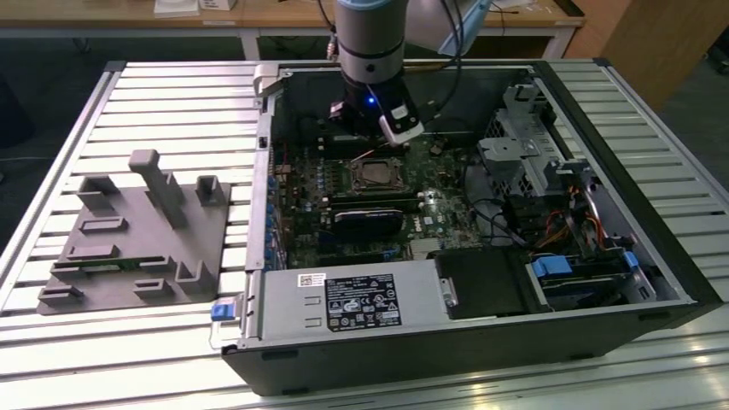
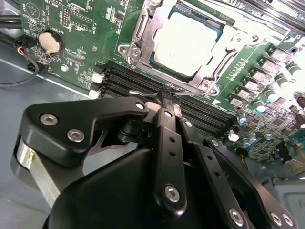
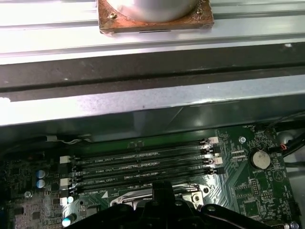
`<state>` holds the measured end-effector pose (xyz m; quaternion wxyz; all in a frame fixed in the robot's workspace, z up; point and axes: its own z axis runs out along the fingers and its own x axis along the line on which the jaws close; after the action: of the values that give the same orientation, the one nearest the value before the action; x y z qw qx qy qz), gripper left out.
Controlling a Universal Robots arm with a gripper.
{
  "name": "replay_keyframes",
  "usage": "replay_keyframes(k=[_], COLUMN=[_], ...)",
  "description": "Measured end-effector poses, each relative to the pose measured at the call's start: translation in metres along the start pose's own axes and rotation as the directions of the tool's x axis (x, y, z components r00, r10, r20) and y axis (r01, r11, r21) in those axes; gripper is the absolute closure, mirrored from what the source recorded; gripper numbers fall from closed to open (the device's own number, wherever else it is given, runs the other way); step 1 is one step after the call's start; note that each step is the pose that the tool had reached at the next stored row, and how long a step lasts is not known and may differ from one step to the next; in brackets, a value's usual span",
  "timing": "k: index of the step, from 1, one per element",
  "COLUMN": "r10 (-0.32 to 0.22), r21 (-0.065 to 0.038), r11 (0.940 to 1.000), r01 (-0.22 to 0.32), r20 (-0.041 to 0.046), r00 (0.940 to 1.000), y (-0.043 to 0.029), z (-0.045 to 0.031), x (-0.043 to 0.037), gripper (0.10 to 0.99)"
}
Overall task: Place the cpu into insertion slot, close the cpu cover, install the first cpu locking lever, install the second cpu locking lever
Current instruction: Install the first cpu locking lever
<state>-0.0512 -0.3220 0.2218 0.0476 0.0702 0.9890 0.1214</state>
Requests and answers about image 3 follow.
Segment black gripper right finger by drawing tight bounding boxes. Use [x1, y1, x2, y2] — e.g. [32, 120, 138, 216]
[163, 182, 271, 229]

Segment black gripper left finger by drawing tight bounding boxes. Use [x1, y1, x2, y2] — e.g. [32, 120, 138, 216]
[71, 182, 165, 229]

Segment thin wire locking lever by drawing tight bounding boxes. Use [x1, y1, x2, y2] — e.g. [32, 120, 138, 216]
[110, 184, 202, 206]

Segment metal CPU socket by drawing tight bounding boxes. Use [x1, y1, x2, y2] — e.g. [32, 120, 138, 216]
[108, 182, 211, 215]

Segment black RAM slot white clips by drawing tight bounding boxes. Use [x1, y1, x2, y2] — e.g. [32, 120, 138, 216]
[60, 156, 223, 188]
[59, 137, 219, 165]

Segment green motherboard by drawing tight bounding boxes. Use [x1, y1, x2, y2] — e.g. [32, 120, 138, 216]
[0, 126, 301, 229]

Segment round coin battery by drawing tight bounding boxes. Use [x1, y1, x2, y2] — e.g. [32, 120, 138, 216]
[248, 147, 272, 169]

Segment black open PC case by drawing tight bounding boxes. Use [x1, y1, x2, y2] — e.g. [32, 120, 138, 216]
[0, 46, 305, 229]

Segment white thin wire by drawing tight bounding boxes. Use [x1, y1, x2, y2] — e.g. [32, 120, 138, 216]
[46, 135, 93, 145]

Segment black thin cable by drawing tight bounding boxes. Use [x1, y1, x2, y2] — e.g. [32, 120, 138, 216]
[264, 111, 305, 169]

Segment brown square base plate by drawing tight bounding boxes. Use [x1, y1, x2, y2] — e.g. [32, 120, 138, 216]
[97, 0, 215, 37]

